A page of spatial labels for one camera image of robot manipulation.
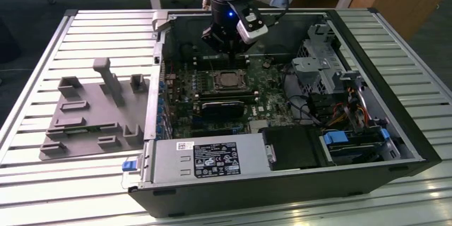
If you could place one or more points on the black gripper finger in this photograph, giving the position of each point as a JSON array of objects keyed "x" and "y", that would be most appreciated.
[
  {"x": 230, "y": 62},
  {"x": 235, "y": 62}
]

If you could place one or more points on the small square silver CPU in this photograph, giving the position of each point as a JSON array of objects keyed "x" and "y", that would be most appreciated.
[{"x": 229, "y": 80}]

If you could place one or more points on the black RAM slot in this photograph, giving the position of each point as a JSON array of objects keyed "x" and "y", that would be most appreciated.
[
  {"x": 226, "y": 94},
  {"x": 215, "y": 59},
  {"x": 215, "y": 67},
  {"x": 226, "y": 99},
  {"x": 215, "y": 62}
]

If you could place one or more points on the CPU socket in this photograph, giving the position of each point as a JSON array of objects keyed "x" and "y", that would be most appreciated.
[{"x": 246, "y": 89}]

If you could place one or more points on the round silver coin battery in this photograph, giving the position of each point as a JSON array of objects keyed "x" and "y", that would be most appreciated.
[{"x": 266, "y": 64}]

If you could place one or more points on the green motherboard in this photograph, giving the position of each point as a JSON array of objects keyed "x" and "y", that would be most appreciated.
[{"x": 273, "y": 96}]

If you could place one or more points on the black graphics card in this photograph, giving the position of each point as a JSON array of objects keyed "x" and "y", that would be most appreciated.
[{"x": 223, "y": 110}]

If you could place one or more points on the silver metal drive cage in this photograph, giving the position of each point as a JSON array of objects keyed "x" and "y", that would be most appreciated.
[{"x": 318, "y": 64}]

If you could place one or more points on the silver chipset heatsink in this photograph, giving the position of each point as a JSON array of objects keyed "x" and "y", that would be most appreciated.
[{"x": 259, "y": 125}]

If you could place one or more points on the blue disk carrier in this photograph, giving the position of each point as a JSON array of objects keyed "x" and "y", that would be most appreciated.
[{"x": 335, "y": 137}]

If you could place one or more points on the silver power supply unit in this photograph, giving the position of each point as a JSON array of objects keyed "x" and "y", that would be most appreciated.
[{"x": 170, "y": 162}]

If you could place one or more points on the grey plastic parts rack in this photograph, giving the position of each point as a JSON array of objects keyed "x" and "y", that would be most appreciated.
[{"x": 89, "y": 109}]

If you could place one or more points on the blue plastic case latch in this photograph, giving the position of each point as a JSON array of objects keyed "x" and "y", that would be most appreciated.
[{"x": 129, "y": 165}]

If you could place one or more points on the black open PC case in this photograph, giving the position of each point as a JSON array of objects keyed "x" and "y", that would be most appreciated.
[{"x": 247, "y": 197}]

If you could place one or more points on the metal disk bay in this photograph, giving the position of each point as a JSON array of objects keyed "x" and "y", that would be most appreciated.
[{"x": 393, "y": 152}]

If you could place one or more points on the white silver wrist camera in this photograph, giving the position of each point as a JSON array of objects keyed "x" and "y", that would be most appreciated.
[{"x": 253, "y": 30}]

